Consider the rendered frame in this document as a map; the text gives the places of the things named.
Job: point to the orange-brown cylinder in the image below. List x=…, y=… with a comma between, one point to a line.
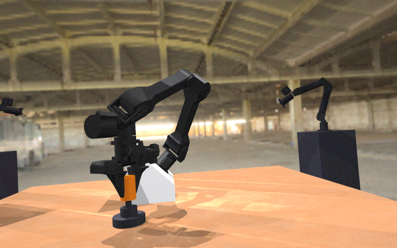
x=129, y=188

